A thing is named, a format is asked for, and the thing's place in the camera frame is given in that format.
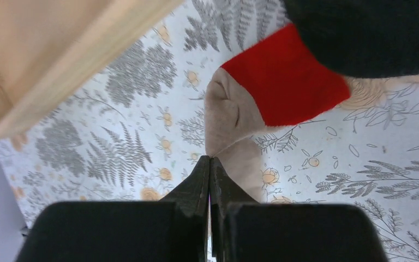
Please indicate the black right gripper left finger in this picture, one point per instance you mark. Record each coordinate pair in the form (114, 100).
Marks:
(173, 228)

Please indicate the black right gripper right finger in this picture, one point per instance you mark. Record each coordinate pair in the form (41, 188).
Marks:
(246, 230)

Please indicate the red beige sock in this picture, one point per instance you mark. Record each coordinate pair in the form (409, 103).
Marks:
(273, 84)

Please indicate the black sock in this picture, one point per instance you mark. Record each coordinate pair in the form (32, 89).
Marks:
(362, 39)

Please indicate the floral patterned table mat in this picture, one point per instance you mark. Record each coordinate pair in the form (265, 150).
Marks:
(136, 129)

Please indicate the wooden drying rack frame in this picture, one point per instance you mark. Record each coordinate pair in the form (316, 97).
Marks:
(48, 49)

